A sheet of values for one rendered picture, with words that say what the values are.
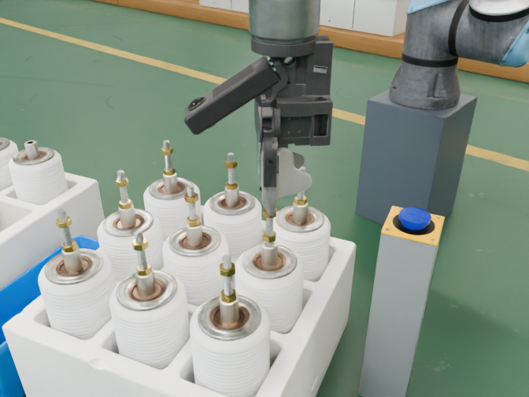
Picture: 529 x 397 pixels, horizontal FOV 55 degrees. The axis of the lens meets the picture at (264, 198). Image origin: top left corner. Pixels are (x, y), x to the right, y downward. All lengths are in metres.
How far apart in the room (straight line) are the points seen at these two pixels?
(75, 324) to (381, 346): 0.43
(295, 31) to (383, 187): 0.73
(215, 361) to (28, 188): 0.59
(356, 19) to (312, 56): 2.34
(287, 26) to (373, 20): 2.33
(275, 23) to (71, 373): 0.51
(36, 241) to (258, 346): 0.55
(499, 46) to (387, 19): 1.79
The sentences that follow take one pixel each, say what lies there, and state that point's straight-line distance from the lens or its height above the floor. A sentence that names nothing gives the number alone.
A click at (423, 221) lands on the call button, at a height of 0.33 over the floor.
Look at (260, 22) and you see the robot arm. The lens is 0.54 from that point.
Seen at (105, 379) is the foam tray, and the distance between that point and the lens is 0.70.
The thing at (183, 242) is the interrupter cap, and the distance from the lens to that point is 0.75.
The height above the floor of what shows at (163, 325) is 0.23.
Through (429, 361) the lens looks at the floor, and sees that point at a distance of 0.95.
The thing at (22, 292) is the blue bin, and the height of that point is 0.09.
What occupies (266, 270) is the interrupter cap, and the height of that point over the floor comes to 0.25.
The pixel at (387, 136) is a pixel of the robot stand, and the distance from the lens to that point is 1.16.
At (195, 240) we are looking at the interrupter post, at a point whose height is 0.26.
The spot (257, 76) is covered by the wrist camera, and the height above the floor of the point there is 0.51.
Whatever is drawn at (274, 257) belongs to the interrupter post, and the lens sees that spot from 0.68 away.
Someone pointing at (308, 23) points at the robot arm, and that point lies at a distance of 0.54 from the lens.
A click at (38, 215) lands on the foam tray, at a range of 1.02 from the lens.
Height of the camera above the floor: 0.68
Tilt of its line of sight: 30 degrees down
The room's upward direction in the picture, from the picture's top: straight up
